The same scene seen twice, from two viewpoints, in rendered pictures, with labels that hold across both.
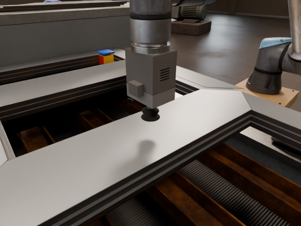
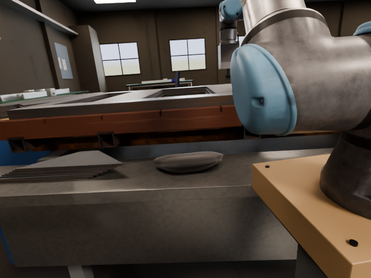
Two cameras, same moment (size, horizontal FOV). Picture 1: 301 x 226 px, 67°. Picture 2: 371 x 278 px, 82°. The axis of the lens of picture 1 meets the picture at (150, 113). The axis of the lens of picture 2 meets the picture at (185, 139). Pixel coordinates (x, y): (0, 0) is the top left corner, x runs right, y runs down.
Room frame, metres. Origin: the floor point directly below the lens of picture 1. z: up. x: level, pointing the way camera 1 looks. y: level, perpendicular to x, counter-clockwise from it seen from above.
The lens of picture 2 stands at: (0.96, -0.92, 0.92)
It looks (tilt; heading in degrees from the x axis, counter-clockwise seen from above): 16 degrees down; 132
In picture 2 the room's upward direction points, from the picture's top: 4 degrees counter-clockwise
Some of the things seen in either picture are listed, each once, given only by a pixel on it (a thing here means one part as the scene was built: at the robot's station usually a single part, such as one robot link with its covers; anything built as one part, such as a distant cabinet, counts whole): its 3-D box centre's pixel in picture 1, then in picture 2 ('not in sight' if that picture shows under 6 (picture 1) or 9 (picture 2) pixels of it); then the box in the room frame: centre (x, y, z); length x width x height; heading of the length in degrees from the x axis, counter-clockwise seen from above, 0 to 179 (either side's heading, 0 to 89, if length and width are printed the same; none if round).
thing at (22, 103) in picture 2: not in sight; (55, 103); (-0.51, -0.44, 0.82); 0.80 x 0.40 x 0.06; 128
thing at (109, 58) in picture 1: (107, 74); not in sight; (1.06, 0.21, 0.78); 0.05 x 0.05 x 0.19; 38
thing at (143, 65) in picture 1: (145, 72); (228, 55); (0.44, 0.01, 1.00); 0.10 x 0.09 x 0.16; 132
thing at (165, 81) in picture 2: not in sight; (160, 91); (-5.23, 4.85, 0.45); 2.50 x 0.99 x 0.90; 47
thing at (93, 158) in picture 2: not in sight; (64, 165); (0.31, -0.72, 0.70); 0.39 x 0.12 x 0.04; 38
